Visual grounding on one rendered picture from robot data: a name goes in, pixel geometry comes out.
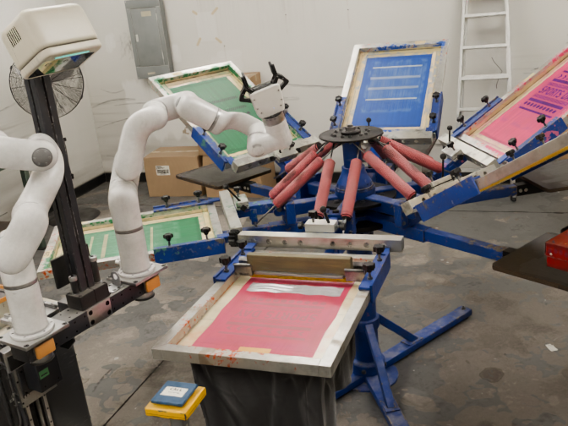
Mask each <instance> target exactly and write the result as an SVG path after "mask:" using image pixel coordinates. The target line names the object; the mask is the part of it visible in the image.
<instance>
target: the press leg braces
mask: <svg viewBox="0 0 568 426"><path fill-rule="evenodd" d="M379 316H380V324H381V325H383V326H384V327H385V328H387V329H389V330H391V331H393V332H395V333H396V334H397V335H399V336H401V337H403V338H404V340H402V341H401V342H402V343H404V344H406V345H408V346H411V345H413V344H415V343H416V342H418V341H420V340H422V339H423V337H421V336H418V335H415V334H412V333H410V332H408V331H407V330H405V329H403V328H401V327H400V326H399V325H397V324H395V323H393V322H392V321H390V320H388V319H387V318H386V317H384V316H382V315H381V314H379ZM365 332H366V336H367V338H368V342H369V347H370V350H371V353H372V356H373V360H374V365H375V368H376V371H377V375H378V378H379V382H380V387H381V390H382V394H383V397H384V398H382V399H380V403H381V405H382V406H383V408H384V409H385V412H386V413H388V412H395V411H400V410H401V409H400V408H399V406H398V405H397V403H396V401H395V399H394V397H393V395H392V391H391V386H390V382H389V379H388V376H387V373H386V369H385V364H384V360H383V358H382V354H381V351H380V346H379V343H378V340H377V337H376V334H375V331H374V326H373V324H370V325H365Z"/></svg>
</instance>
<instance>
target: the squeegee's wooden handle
mask: <svg viewBox="0 0 568 426"><path fill-rule="evenodd" d="M247 263H248V264H251V265H252V270H253V273H254V272H255V271H256V270H262V271H278V272H294V273H310V274H327V275H343V276H344V277H346V275H345V271H344V269H353V263H352V256H335V255H316V254H276V253H256V252H248V253H247Z"/></svg>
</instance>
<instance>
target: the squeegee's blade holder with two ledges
mask: <svg viewBox="0 0 568 426"><path fill-rule="evenodd" d="M254 274H255V275H269V276H300V277H315V278H330V279H343V278H344V276H343V275H327V274H310V273H294V272H278V271H262V270H256V271H255V272H254Z"/></svg>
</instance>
